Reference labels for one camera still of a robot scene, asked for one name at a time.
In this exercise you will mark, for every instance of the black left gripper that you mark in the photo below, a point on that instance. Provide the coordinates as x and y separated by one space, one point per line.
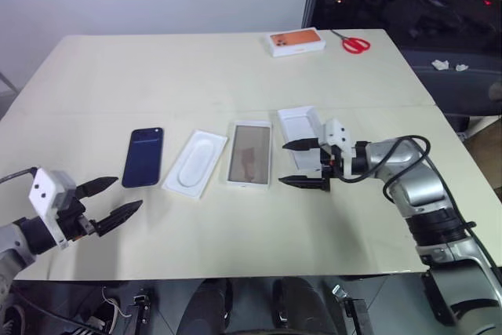
73 218

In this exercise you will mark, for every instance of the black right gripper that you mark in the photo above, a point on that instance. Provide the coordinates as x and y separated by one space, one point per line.
328 167

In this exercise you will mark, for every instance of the dark blue smartphone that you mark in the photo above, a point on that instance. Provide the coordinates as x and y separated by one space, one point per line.
143 158

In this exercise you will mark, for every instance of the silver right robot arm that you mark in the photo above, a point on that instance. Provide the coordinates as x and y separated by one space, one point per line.
415 184

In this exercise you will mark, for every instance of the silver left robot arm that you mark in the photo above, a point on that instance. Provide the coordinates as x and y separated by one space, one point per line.
12 246

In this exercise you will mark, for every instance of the small white box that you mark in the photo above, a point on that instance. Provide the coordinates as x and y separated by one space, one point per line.
300 123

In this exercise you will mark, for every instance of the white phone box lid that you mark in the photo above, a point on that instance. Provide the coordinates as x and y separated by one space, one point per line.
249 154

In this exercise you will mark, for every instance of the white box with orange print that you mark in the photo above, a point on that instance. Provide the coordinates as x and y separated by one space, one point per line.
294 39

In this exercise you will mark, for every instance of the white moulded paper insert tray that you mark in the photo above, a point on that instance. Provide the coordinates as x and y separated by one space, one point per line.
196 162

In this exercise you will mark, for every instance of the dark rounded shape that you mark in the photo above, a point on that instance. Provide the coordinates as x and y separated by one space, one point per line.
209 303

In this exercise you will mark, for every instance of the dark upholstered chair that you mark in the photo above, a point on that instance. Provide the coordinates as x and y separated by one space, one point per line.
451 88

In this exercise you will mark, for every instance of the crumpled white paper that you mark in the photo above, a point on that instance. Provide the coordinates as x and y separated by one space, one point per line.
440 64
461 67

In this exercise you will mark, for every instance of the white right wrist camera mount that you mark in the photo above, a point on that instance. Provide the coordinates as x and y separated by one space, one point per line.
337 133

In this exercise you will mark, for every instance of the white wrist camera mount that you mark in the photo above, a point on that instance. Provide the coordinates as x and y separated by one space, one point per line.
337 133
45 190

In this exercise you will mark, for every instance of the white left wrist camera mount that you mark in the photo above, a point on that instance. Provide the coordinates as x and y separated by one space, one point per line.
45 190

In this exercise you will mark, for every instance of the black metal bracket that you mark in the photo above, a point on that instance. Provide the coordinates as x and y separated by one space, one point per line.
141 309
353 311

